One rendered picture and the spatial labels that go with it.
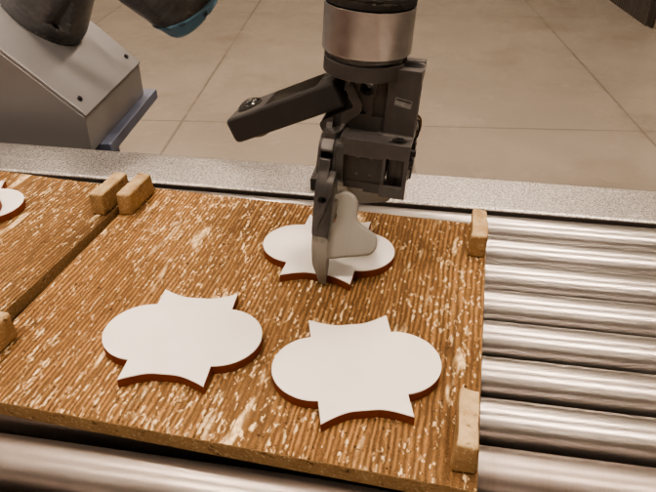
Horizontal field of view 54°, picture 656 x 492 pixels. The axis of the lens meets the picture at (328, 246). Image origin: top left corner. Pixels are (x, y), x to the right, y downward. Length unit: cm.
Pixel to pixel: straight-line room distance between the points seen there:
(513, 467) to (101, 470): 30
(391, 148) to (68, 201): 42
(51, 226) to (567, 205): 61
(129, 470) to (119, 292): 20
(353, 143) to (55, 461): 34
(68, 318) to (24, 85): 55
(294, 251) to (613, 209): 41
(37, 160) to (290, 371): 58
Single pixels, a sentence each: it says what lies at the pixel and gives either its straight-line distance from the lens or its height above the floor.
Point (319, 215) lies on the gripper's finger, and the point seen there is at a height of 102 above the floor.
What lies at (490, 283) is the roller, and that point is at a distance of 68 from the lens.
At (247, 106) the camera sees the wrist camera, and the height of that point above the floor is 109.
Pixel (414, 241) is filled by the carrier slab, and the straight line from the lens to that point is 69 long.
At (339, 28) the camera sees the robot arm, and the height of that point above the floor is 117.
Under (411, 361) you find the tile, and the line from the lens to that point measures 53.
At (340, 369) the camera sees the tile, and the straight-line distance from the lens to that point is 52.
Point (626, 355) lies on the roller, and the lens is 63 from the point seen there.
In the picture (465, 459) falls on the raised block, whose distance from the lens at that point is 46.
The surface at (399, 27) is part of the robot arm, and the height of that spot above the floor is 117.
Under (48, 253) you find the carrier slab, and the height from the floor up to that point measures 94.
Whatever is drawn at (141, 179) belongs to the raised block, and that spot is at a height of 96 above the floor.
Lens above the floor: 130
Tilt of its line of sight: 33 degrees down
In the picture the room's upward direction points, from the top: straight up
